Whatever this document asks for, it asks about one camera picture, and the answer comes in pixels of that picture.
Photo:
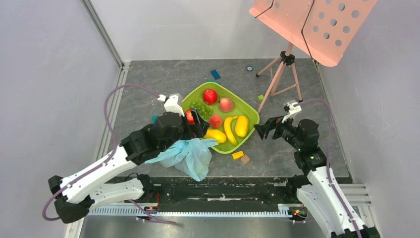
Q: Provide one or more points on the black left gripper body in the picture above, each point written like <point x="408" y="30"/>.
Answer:
<point x="183" y="134"/>

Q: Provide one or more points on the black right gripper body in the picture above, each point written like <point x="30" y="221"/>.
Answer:
<point x="273" y="126"/>

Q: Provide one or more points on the red fake apple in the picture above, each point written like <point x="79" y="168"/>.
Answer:
<point x="189" y="117"/>
<point x="210" y="97"/>

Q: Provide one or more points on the light blue plastic bag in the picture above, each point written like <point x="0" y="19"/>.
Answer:
<point x="192" y="157"/>

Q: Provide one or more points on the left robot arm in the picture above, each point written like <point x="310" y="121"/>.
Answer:
<point x="76" y="195"/>

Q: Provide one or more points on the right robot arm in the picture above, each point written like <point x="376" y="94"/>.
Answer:
<point x="317" y="187"/>

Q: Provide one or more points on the small fake peach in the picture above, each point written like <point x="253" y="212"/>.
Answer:
<point x="215" y="121"/>

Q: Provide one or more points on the green fake grapes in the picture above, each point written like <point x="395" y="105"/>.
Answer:
<point x="203" y="108"/>

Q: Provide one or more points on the yellow fake mango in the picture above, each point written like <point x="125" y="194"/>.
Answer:
<point x="242" y="126"/>
<point x="217" y="135"/>

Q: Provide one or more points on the yellow fake banana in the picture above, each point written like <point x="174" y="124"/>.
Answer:
<point x="227" y="126"/>

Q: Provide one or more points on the pink fake peach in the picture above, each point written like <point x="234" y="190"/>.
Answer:
<point x="226" y="105"/>

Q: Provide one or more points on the yellow block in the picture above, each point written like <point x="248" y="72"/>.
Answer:
<point x="237" y="155"/>

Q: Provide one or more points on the brown wooden cube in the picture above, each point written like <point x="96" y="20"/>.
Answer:
<point x="245" y="159"/>

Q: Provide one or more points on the lime green plastic tray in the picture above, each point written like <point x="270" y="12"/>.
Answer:
<point x="240" y="108"/>

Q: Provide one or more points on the blue lego brick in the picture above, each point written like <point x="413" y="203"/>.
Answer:
<point x="215" y="74"/>

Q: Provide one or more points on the pink music stand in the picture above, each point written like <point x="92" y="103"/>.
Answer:
<point x="323" y="29"/>

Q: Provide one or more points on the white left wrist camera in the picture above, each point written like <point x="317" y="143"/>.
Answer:
<point x="172" y="103"/>

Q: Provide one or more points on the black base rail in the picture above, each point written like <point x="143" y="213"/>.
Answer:
<point x="223" y="194"/>

